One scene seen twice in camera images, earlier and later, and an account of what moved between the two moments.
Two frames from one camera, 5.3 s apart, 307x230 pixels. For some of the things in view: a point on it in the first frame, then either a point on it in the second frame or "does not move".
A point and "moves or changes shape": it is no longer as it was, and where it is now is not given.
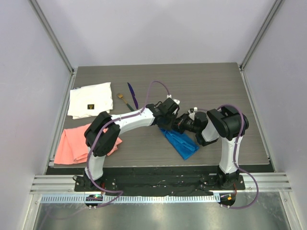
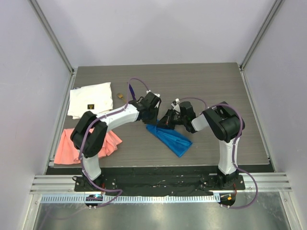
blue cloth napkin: (186, 144) moves or changes shape
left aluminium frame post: (52, 34) does not move
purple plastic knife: (132, 92) does not move
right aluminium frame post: (261, 34) does not move
